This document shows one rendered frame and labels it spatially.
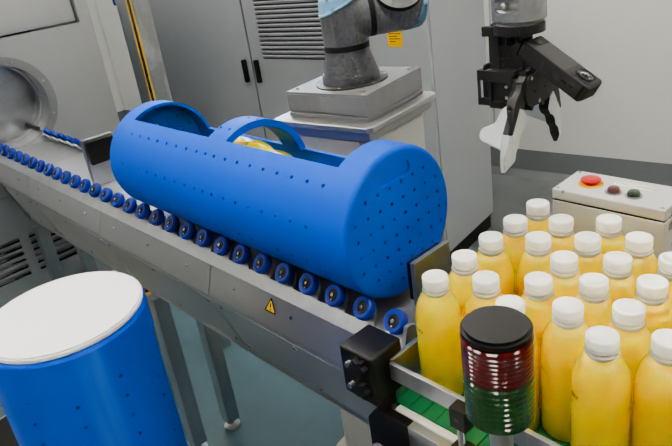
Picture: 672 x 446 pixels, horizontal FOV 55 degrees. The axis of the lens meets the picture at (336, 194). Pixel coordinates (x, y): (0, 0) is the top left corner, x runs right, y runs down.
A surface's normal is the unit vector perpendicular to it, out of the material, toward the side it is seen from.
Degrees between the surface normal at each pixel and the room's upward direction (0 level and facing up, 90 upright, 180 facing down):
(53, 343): 0
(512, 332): 0
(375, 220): 90
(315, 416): 0
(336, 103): 90
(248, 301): 71
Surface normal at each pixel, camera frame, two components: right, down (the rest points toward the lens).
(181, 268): -0.72, 0.04
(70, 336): -0.14, -0.91
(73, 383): 0.35, 0.32
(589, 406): -0.62, 0.38
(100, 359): 0.68, 0.20
